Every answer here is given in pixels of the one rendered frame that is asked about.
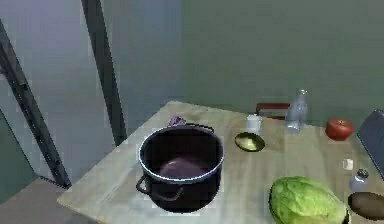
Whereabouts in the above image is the purple cloth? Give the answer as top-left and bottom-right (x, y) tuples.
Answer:
(167, 115), (187, 127)

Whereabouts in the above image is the black cooking pot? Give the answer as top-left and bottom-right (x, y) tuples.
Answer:
(135, 122), (225, 214)

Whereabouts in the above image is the white cup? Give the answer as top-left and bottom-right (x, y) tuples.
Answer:
(245, 113), (263, 135)

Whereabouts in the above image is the olive green bowl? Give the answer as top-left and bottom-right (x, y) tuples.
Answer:
(234, 131), (266, 153)

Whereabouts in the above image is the light wooden table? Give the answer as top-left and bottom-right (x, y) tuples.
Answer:
(56, 100), (384, 224)

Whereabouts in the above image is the clear plastic bottle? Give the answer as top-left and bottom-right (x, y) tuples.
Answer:
(285, 88), (309, 134)

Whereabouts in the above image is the grey door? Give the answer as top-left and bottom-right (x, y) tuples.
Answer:
(0, 0), (128, 190)

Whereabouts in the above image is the green lettuce head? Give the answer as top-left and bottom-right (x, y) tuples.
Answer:
(268, 175), (351, 224)

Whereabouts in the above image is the red tomato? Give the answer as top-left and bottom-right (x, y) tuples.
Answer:
(324, 117), (355, 142)

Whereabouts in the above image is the glass salt shaker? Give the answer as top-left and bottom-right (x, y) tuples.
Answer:
(349, 168), (370, 193)

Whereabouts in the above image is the dark grey laptop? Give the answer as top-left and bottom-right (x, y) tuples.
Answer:
(356, 108), (384, 181)

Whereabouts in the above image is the brown potato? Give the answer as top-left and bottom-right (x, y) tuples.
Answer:
(347, 191), (384, 221)

